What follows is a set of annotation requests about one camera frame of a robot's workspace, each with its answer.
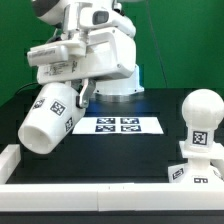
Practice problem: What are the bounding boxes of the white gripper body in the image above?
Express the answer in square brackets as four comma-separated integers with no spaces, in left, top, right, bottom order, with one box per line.
[27,6,136,84]

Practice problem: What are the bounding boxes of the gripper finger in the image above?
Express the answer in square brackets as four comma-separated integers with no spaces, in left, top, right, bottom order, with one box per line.
[76,78,96,109]

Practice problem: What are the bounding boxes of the white lamp shade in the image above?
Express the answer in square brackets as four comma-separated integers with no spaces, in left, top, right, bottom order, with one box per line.
[18,83,85,154]

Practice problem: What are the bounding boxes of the white lamp bulb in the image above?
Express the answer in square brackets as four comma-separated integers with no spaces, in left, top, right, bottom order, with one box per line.
[182,89,224,152]

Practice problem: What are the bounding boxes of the white lamp base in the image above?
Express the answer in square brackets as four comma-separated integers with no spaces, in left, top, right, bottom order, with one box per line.
[168,141,224,184]

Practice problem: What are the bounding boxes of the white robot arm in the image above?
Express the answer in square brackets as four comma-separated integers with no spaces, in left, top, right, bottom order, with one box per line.
[27,0,136,108]

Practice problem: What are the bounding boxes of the white marker sheet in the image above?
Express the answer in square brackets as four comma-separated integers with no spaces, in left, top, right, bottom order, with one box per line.
[73,117,163,134]

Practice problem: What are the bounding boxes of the black cables on table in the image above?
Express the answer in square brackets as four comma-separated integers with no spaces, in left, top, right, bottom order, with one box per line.
[15,82,43,95]

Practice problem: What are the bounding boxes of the white table fence frame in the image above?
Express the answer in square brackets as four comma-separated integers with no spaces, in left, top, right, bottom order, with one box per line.
[0,144,224,212]

